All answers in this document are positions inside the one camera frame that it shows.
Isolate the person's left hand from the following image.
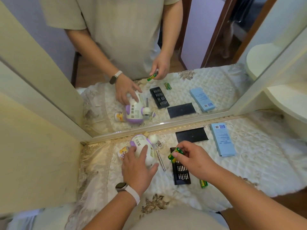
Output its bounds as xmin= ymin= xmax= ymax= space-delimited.
xmin=121 ymin=145 xmax=159 ymax=197

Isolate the person's right hand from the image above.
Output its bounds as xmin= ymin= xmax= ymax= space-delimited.
xmin=173 ymin=140 xmax=226 ymax=182

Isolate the white purple toy robot dog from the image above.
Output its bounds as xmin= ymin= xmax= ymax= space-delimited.
xmin=129 ymin=134 xmax=160 ymax=170

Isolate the person's left forearm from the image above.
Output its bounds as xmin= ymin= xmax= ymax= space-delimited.
xmin=83 ymin=192 xmax=140 ymax=230

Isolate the person's right forearm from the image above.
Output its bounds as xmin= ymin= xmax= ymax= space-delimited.
xmin=215 ymin=168 xmax=307 ymax=230

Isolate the silver precision screwdriver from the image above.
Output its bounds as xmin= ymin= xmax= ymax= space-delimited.
xmin=156 ymin=149 xmax=166 ymax=172

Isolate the black screwdriver bit tray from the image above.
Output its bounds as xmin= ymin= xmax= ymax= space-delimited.
xmin=170 ymin=147 xmax=191 ymax=186

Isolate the black flat tray lid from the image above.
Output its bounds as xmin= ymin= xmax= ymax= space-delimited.
xmin=175 ymin=127 xmax=209 ymax=144

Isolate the small printed white bottle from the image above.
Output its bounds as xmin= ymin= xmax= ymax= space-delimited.
xmin=117 ymin=146 xmax=131 ymax=161

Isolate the light blue flat box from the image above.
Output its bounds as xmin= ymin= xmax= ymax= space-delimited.
xmin=210 ymin=123 xmax=237 ymax=157

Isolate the beige shirt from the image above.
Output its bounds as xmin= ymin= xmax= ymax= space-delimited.
xmin=122 ymin=205 xmax=229 ymax=230

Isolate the white quilted table cloth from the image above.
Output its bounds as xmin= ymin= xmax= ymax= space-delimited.
xmin=64 ymin=110 xmax=307 ymax=230

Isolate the cream vanity side panel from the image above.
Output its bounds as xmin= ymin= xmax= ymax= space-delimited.
xmin=0 ymin=92 xmax=83 ymax=215

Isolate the cream rounded corner shelf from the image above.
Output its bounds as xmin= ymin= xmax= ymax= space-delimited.
xmin=263 ymin=81 xmax=307 ymax=124

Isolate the white strap smartwatch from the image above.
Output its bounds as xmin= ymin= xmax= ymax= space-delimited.
xmin=115 ymin=182 xmax=141 ymax=206

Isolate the large wall mirror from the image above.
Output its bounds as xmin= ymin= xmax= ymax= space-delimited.
xmin=0 ymin=0 xmax=307 ymax=140

